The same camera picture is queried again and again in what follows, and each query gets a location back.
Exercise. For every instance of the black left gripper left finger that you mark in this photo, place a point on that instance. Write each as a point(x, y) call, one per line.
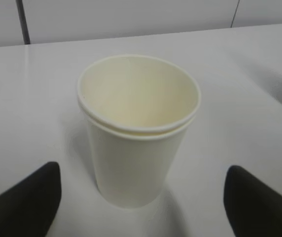
point(28, 209)

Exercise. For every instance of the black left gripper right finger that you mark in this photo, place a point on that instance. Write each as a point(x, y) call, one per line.
point(253, 209)

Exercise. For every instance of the white paper cup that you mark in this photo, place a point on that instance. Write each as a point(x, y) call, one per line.
point(137, 110)

